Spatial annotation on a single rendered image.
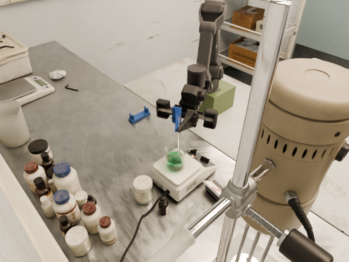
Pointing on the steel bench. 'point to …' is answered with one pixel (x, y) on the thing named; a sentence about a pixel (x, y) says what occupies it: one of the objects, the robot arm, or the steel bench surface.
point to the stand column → (257, 104)
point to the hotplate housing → (176, 191)
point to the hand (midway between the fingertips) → (180, 123)
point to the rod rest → (139, 115)
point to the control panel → (199, 159)
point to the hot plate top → (192, 168)
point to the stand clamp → (228, 206)
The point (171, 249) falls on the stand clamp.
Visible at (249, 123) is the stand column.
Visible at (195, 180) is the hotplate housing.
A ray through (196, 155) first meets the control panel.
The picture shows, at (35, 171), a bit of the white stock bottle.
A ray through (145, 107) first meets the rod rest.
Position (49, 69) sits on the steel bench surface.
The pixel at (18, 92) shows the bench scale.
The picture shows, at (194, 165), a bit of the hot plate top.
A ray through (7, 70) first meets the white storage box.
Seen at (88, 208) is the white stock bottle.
